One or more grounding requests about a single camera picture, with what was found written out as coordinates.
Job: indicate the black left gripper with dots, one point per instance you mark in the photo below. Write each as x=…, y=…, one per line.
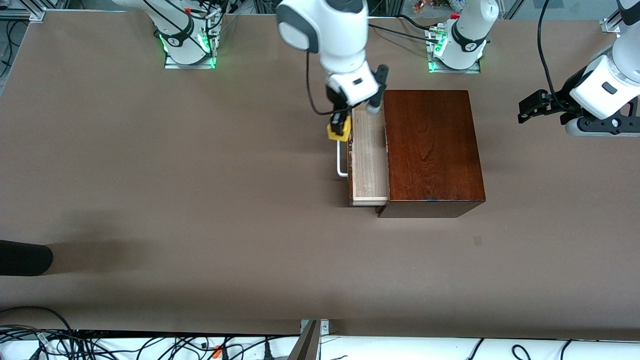
x=564, y=93

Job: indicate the yellow block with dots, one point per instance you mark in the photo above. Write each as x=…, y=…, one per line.
x=339, y=138

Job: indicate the dark wooden cabinet box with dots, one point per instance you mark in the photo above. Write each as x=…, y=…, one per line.
x=430, y=150

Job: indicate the black cylindrical object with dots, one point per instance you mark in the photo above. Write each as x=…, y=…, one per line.
x=22, y=258

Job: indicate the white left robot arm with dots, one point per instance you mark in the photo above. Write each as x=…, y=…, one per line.
x=467, y=35

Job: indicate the metal mount bar with bracket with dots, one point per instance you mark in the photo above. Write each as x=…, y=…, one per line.
x=307, y=345

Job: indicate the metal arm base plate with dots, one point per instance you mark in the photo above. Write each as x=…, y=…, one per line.
x=457, y=70
x=190, y=66

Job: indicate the aluminium corner profile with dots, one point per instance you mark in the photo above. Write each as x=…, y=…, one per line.
x=612, y=26

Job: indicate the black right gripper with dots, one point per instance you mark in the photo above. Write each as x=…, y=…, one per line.
x=335, y=101

